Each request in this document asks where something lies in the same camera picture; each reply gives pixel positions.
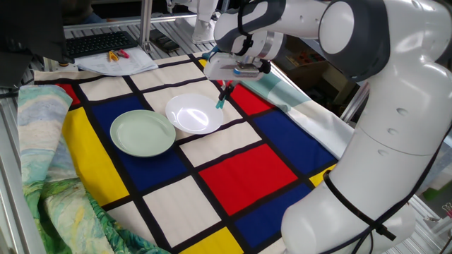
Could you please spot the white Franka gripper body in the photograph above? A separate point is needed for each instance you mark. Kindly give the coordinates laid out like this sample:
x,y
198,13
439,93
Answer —
x,y
222,68

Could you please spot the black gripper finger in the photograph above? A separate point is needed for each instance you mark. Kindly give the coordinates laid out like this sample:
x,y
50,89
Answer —
x,y
222,94
230,87

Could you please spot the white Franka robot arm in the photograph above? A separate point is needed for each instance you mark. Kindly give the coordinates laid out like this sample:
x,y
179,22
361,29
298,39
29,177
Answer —
x,y
388,106

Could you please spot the pink plastic clamp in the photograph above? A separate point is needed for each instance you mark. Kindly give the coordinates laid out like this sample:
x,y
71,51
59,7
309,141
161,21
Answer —
x,y
123,53

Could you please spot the yellow plastic clamp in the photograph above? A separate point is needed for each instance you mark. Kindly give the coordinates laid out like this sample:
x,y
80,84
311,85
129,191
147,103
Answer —
x,y
112,56

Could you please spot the white plate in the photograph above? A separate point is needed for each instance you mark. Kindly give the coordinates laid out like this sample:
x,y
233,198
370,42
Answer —
x,y
194,113

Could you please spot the black phone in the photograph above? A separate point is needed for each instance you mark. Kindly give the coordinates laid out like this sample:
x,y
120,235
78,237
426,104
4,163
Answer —
x,y
164,40

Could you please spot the brown cardboard box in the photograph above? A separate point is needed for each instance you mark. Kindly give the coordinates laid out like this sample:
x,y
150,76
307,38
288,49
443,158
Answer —
x,y
307,74

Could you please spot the colour block grid tablecloth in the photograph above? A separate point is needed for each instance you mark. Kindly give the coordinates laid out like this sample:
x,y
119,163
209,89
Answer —
x,y
243,176

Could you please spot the white paper stack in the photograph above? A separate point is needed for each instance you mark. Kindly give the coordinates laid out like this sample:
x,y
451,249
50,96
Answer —
x,y
134,65

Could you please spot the pale green plate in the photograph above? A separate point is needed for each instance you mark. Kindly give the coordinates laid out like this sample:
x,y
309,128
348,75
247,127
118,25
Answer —
x,y
142,133

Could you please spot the teal and white cloth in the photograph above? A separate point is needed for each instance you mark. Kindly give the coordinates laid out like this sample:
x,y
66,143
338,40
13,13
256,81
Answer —
x,y
310,127

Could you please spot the black keyboard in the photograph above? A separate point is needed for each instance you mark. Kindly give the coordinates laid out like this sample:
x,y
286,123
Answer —
x,y
100,43

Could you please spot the green painting print cloth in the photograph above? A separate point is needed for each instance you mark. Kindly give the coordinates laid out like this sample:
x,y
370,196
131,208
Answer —
x,y
63,211

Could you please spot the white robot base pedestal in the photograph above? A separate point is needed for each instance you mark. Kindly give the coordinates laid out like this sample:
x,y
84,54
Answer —
x,y
203,30

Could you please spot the aluminium upright post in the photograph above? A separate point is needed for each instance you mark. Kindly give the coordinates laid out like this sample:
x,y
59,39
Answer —
x,y
145,24

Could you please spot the grey metal shelf frame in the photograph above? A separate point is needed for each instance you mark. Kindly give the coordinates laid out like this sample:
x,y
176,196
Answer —
x,y
353,102

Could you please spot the aluminium horizontal rail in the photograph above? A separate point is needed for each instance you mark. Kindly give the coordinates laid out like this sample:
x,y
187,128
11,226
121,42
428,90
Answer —
x,y
106,23

